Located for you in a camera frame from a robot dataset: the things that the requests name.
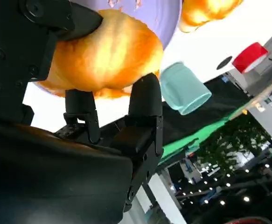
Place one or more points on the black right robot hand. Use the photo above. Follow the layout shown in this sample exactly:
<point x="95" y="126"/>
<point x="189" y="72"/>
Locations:
<point x="44" y="175"/>

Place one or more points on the orange toy bread roll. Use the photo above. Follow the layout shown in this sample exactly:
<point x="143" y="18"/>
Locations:
<point x="103" y="58"/>
<point x="203" y="14"/>

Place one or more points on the green cloth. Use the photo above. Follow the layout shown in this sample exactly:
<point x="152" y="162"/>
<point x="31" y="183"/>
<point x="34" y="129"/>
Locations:
<point x="196" y="137"/>

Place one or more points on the pale green mug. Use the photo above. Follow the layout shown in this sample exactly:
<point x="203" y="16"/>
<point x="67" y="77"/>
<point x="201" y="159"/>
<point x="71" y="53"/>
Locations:
<point x="182" y="88"/>

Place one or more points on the green leafy plant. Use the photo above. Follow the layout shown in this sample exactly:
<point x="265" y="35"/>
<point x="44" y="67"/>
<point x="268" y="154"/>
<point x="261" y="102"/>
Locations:
<point x="231" y="144"/>

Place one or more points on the black cloth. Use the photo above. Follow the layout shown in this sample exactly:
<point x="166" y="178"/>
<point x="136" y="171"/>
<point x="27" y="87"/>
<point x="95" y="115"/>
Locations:
<point x="219" y="102"/>

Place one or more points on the lilac plate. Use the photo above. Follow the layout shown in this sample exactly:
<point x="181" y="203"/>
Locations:
<point x="159" y="23"/>

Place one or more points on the black round table grommet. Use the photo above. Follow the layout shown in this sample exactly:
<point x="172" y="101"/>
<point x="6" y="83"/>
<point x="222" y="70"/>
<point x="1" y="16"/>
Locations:
<point x="224" y="63"/>

